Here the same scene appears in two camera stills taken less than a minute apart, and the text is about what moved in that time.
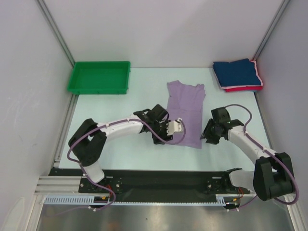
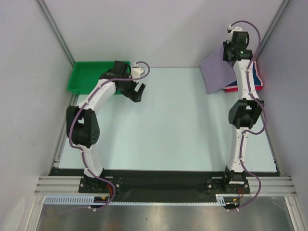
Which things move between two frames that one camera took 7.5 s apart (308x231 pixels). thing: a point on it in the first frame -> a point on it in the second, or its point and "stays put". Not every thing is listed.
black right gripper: [210, 139] -> [225, 57]
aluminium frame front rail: [65, 185] stays put
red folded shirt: [244, 88] stays put
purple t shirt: [186, 102] -> [217, 73]
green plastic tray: [100, 78] stays put
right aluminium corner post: [282, 8] stays put
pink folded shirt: [231, 87] stays put
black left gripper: [164, 135] -> [135, 96]
